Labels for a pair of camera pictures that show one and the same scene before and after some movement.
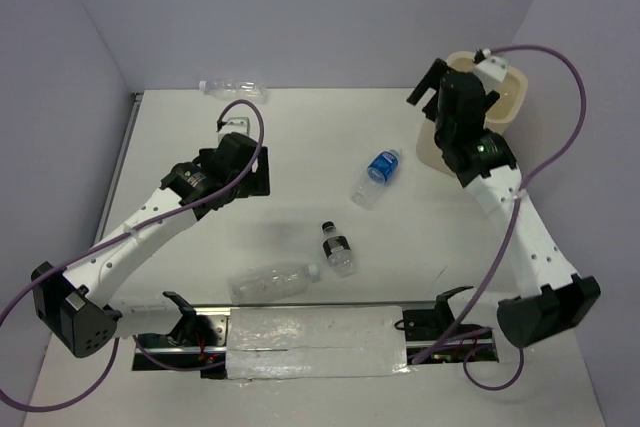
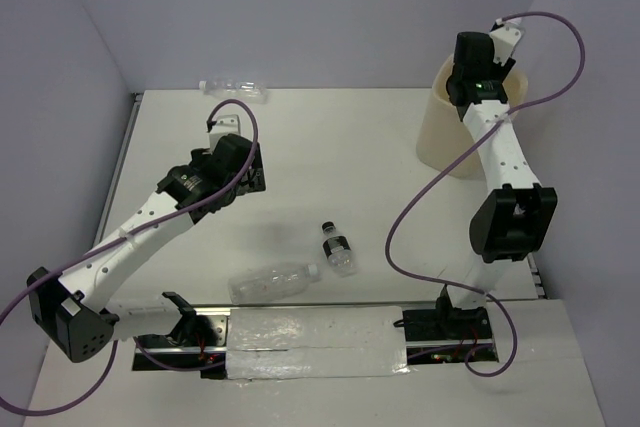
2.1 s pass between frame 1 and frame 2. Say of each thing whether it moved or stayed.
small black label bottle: stayed
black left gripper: stayed
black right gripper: moved
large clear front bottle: stayed
